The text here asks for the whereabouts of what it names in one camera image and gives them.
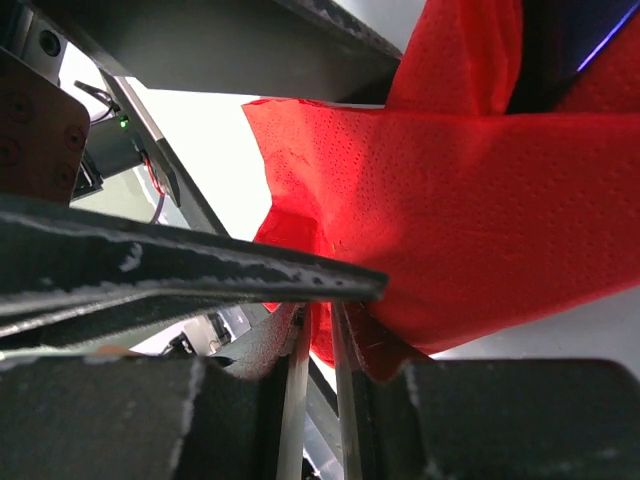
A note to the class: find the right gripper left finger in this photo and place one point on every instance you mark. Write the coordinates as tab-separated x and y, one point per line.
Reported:
238	414

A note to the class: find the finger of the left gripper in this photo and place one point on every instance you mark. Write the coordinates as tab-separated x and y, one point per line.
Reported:
70	277
294	49

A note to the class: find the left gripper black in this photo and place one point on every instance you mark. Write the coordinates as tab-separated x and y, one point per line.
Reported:
43	129

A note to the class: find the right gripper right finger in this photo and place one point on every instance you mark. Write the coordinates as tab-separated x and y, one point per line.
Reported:
404	415

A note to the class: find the red paper napkin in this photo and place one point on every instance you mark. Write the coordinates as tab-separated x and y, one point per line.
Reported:
482	219

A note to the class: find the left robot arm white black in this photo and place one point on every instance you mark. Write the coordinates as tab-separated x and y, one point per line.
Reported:
122	134

